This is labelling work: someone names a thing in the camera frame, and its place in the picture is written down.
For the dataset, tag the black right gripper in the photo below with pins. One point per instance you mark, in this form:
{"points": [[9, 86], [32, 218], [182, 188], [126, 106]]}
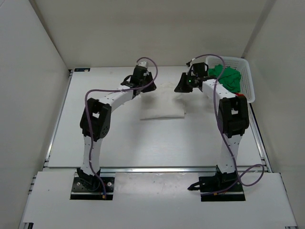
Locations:
{"points": [[182, 87]]}

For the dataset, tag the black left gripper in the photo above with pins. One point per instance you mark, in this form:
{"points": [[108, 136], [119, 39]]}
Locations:
{"points": [[151, 87]]}

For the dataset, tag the white t shirt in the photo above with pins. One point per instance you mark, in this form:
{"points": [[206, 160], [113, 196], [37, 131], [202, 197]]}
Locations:
{"points": [[162, 103]]}

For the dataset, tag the green t shirt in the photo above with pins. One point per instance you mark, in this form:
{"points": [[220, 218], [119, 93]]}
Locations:
{"points": [[230, 79]]}

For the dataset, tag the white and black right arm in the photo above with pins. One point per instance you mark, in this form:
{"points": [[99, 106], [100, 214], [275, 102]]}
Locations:
{"points": [[231, 115]]}

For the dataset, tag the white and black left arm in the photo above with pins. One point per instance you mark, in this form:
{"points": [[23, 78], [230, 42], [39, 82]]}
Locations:
{"points": [[96, 119]]}

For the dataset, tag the white plastic basket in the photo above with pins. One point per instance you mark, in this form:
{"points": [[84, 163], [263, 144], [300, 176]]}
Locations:
{"points": [[240, 65]]}

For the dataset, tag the blue label sticker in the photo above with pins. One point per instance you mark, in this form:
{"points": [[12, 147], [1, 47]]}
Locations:
{"points": [[82, 69]]}

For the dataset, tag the aluminium table edge rail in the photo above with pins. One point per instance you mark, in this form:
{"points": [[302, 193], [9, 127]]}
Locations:
{"points": [[157, 169]]}

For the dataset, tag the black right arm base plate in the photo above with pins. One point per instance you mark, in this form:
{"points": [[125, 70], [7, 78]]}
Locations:
{"points": [[213, 190]]}

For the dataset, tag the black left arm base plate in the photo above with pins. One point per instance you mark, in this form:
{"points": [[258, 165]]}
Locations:
{"points": [[83, 190]]}

